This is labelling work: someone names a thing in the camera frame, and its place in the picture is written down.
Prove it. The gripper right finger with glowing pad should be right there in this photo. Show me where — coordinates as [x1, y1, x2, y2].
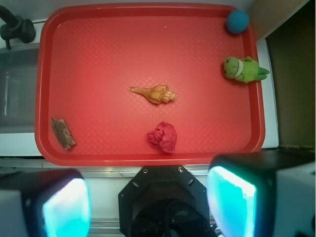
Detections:
[206, 151, 316, 237]

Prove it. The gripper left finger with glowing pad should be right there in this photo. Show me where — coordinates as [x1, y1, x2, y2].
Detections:
[0, 168, 92, 237]

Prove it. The brown wood chip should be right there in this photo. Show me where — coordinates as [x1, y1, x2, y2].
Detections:
[51, 118, 76, 150]

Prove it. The crumpled red paper ball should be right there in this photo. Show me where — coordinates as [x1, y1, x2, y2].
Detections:
[146, 121, 178, 153]

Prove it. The green plush frog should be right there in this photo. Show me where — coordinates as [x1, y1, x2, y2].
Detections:
[223, 56, 270, 83]

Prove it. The red plastic tray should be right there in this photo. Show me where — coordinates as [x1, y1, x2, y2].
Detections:
[35, 3, 265, 166]

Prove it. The stainless steel sink basin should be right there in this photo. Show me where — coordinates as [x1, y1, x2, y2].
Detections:
[0, 46, 39, 133]

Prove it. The tan spiral seashell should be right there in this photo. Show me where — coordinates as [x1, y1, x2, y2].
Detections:
[128, 85, 177, 105]

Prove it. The brown cardboard panel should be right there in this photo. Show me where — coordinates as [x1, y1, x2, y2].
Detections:
[247, 0, 316, 150]

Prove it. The blue textured ball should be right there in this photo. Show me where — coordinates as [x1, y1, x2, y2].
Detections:
[226, 10, 249, 34]

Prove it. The grey sink faucet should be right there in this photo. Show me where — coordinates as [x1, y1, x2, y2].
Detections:
[0, 5, 36, 50]

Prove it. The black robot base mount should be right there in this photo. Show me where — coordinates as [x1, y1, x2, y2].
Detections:
[118, 166, 217, 237]

